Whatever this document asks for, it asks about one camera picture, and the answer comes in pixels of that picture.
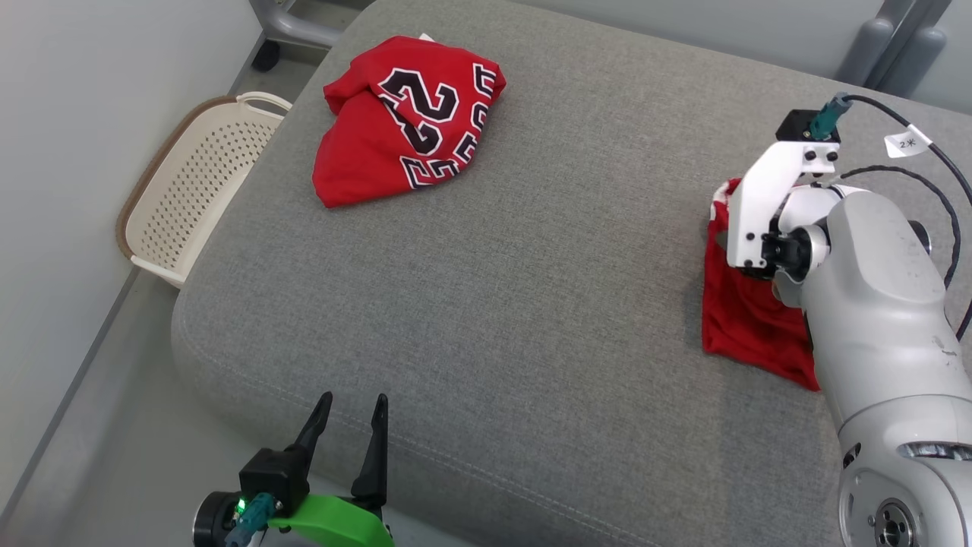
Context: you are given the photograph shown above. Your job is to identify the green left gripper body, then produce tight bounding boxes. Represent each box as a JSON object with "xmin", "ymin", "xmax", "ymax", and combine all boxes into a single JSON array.
[{"xmin": 267, "ymin": 494, "xmax": 396, "ymax": 547}]

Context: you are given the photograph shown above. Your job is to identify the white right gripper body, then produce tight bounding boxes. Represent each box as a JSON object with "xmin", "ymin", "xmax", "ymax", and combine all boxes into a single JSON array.
[{"xmin": 727, "ymin": 141, "xmax": 840, "ymax": 270}]

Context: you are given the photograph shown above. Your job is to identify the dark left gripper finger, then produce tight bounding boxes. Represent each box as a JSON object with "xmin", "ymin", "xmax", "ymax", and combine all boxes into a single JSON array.
[
  {"xmin": 350, "ymin": 394, "xmax": 390, "ymax": 512},
  {"xmin": 291, "ymin": 391, "xmax": 334, "ymax": 476}
]

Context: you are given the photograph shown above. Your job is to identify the red basketball shorts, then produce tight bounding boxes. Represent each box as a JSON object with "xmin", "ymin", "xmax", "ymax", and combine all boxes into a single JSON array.
[{"xmin": 701, "ymin": 177, "xmax": 822, "ymax": 393}]

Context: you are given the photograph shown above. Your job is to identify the red numbered basketball jersey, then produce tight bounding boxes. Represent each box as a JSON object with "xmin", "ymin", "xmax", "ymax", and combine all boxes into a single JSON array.
[{"xmin": 311, "ymin": 34, "xmax": 507, "ymax": 208}]

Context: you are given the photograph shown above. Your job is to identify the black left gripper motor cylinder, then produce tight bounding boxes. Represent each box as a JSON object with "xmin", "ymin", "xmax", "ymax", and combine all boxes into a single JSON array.
[{"xmin": 192, "ymin": 492, "xmax": 238, "ymax": 547}]

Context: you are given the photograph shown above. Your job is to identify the grey upright posts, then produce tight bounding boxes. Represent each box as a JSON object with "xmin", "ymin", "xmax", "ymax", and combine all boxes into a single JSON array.
[{"xmin": 835, "ymin": 0, "xmax": 954, "ymax": 96}]

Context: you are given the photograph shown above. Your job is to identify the cream perforated laundry basket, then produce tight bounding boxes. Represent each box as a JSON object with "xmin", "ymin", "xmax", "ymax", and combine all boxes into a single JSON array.
[{"xmin": 115, "ymin": 91, "xmax": 293, "ymax": 289}]

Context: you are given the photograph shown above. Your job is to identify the teal left camera connector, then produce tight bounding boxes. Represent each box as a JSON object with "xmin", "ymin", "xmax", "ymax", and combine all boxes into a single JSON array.
[{"xmin": 224, "ymin": 492, "xmax": 276, "ymax": 547}]

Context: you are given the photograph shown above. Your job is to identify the teal camera connector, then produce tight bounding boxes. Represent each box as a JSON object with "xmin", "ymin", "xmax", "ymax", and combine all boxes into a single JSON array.
[
  {"xmin": 809, "ymin": 93, "xmax": 851, "ymax": 142},
  {"xmin": 224, "ymin": 492, "xmax": 276, "ymax": 547}
]

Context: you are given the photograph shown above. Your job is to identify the teal right camera connector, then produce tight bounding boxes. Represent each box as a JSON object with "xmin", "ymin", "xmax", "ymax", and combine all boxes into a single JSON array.
[{"xmin": 809, "ymin": 93, "xmax": 851, "ymax": 142}]

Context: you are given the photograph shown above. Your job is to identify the white cable label tag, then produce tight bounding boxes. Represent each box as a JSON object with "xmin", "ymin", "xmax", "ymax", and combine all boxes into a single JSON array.
[{"xmin": 885, "ymin": 125, "xmax": 932, "ymax": 159}]

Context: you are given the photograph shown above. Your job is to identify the smooth black right camera cable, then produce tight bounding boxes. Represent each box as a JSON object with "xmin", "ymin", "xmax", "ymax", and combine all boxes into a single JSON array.
[{"xmin": 843, "ymin": 93, "xmax": 972, "ymax": 200}]

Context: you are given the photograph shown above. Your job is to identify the braided black right arm cable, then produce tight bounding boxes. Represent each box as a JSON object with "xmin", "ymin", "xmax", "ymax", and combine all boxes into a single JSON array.
[{"xmin": 824, "ymin": 165, "xmax": 972, "ymax": 341}]

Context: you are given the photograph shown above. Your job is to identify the grey metal frame with caster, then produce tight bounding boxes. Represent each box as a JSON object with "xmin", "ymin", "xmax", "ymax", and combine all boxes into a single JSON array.
[{"xmin": 249, "ymin": 0, "xmax": 365, "ymax": 74}]

